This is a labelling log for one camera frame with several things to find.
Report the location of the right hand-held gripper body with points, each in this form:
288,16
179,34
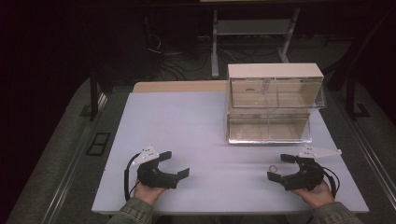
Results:
306,179

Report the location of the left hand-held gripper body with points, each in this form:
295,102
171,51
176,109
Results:
152,177

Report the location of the clear display case wooden top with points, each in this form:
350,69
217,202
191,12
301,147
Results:
274,71

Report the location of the person's left hand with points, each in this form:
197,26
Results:
148,193

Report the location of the person's right hand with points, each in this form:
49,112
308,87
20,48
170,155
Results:
317,196

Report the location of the grey metal stand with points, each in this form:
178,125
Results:
253,27

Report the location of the black floor socket frame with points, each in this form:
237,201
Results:
93,149

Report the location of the black metal frame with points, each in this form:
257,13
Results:
350,99

